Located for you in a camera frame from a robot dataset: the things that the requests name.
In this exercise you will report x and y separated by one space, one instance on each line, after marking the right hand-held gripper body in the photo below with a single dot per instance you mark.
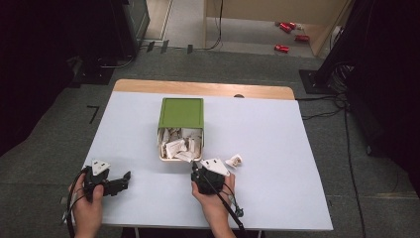
211 180

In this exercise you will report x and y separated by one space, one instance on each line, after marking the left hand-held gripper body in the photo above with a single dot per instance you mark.
94 178

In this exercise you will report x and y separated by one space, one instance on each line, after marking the pile of white packets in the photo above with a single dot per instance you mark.
180 145

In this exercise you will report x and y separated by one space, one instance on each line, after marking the single white sachet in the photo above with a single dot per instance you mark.
234 161

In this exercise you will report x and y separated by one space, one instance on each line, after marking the green-lidded box of packets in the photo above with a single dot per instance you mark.
161 155

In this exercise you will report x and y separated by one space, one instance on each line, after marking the person's right hand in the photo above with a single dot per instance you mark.
213 203

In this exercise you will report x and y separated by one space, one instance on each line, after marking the person's left hand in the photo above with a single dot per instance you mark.
87 211

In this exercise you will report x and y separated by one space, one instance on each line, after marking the white table cover sheet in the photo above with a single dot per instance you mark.
264 191

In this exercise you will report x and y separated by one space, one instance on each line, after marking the black angled tape mark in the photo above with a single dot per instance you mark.
94 114

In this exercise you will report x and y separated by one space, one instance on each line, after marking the wooden table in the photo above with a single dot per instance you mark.
198 87

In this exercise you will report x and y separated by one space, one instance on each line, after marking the dark stand base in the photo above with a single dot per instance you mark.
94 74

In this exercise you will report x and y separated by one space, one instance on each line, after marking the dark curtain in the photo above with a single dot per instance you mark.
29 66
389 82

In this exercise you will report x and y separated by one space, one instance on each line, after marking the red can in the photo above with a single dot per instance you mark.
285 27
301 38
292 25
281 48

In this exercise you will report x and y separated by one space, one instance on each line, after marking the black cabinet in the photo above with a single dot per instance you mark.
130 26

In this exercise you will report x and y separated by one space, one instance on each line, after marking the beige wooden partition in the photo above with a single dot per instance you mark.
274 10

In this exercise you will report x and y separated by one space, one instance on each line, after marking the black stand base plate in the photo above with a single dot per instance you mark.
313 82

